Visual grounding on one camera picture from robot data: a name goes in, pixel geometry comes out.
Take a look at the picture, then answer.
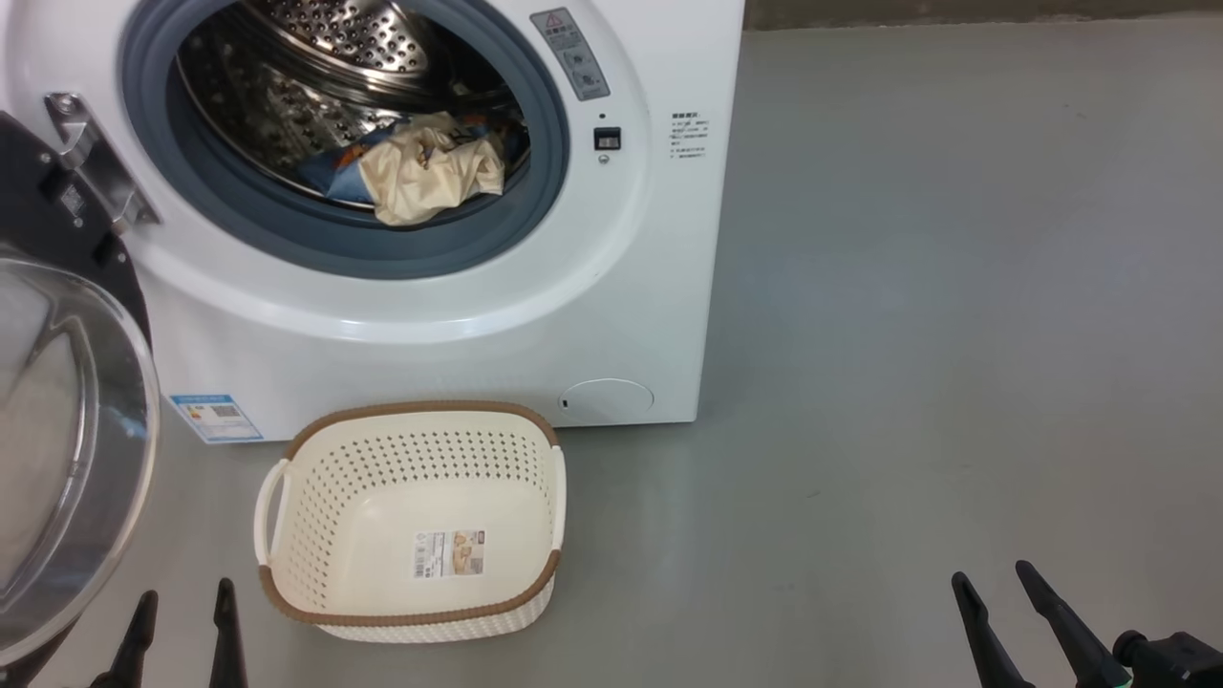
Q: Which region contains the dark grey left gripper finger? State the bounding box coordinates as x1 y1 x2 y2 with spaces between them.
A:
91 591 160 688
208 578 249 688

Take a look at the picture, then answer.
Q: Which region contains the black glass washing machine door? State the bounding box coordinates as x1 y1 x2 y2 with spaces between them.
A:
0 110 161 688

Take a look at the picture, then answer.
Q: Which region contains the white front-load washing machine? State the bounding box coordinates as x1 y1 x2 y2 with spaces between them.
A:
0 0 746 445

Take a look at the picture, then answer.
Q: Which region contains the blue energy label sticker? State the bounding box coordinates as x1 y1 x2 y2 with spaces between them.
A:
170 393 264 445

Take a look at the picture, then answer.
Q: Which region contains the steel washing machine drum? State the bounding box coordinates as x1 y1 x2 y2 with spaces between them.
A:
175 0 531 213

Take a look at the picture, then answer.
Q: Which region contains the grey rubber door gasket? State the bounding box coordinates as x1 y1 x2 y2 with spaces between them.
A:
119 0 571 281

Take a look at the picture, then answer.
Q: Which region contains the cream perforated laundry basket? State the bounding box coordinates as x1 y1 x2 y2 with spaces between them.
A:
253 400 568 643

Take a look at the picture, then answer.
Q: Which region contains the round drain filter cover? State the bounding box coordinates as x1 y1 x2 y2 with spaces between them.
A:
559 378 655 424

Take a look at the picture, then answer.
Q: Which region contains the cream garment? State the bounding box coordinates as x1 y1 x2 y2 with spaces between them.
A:
358 113 505 227

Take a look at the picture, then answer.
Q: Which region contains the metal door hinge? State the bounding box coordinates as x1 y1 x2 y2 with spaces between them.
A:
45 93 161 235

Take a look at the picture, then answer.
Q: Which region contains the basket product label sticker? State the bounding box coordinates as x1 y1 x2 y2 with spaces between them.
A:
413 530 486 580

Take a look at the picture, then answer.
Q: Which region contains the grey warning sticker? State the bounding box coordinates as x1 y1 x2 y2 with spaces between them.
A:
530 8 611 102

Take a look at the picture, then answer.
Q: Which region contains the blue fox print garment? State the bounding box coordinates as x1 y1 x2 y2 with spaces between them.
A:
298 105 531 204

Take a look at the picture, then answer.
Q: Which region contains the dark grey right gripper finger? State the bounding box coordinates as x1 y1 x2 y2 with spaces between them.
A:
952 571 1036 688
1015 560 1133 688

